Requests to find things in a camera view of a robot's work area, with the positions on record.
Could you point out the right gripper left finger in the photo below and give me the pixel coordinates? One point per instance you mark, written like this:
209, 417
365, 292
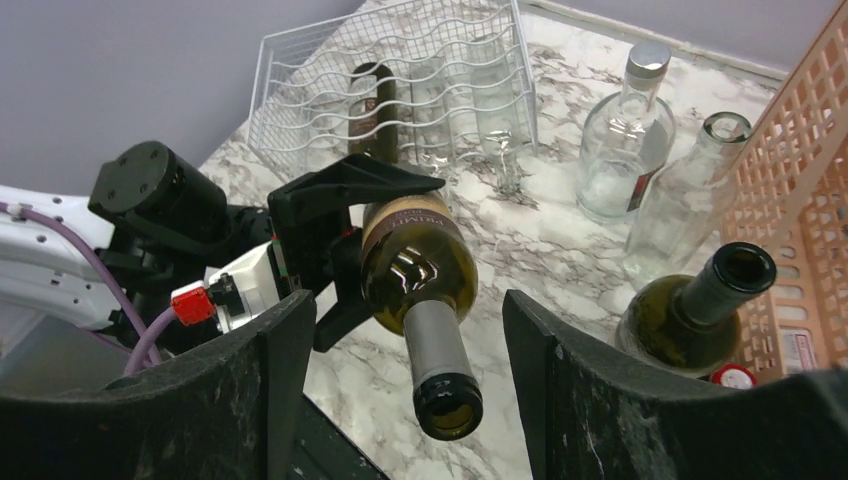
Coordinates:
224, 410

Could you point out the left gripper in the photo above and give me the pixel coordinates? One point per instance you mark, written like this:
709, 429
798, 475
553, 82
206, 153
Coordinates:
314, 242

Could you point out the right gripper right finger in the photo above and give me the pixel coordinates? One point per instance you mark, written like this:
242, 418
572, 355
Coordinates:
589, 411

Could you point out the green wine bottle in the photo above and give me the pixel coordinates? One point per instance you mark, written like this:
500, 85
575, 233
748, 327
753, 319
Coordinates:
419, 280
373, 114
690, 325

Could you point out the tall clear glass bottle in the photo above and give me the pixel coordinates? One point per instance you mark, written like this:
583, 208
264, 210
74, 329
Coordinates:
685, 200

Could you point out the small clear glass bottle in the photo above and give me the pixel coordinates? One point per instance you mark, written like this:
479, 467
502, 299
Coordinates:
496, 114

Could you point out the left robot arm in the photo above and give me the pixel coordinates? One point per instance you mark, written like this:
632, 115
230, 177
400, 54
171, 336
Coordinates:
157, 234

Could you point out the clear round liquor bottle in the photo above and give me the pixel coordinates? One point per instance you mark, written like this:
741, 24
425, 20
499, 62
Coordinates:
626, 139

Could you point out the peach plastic file organizer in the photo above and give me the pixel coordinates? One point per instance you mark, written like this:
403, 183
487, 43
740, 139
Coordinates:
792, 178

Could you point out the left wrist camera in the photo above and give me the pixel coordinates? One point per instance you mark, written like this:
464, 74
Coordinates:
238, 292

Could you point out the white wire wine rack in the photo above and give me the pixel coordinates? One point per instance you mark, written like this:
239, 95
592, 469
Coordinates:
300, 107

